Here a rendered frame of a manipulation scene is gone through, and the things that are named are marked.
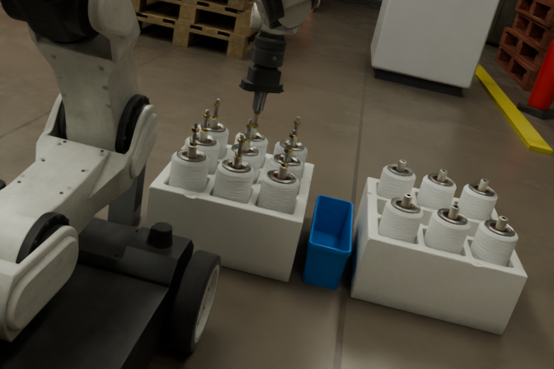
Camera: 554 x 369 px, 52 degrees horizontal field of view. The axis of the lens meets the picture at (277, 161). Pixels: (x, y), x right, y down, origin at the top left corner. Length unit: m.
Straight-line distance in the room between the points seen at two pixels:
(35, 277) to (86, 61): 0.38
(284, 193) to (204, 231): 0.22
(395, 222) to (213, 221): 0.45
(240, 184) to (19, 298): 0.70
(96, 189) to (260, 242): 0.50
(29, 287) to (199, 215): 0.65
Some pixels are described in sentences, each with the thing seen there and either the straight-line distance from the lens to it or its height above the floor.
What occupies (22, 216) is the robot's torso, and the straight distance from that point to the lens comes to 0.95.
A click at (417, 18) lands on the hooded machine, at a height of 0.45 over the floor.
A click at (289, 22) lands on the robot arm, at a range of 1.31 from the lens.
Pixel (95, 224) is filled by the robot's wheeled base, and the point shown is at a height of 0.19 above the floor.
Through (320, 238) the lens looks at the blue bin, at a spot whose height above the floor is 0.00.
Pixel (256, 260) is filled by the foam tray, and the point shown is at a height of 0.04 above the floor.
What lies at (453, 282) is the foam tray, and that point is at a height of 0.12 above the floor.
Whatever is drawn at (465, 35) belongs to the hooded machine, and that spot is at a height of 0.41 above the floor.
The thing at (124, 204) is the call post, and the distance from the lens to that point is 1.59.
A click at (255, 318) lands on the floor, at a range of 1.35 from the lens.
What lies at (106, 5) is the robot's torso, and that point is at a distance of 0.90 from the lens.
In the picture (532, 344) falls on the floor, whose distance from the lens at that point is 1.61.
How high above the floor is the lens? 0.83
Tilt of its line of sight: 22 degrees down
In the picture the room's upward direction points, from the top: 12 degrees clockwise
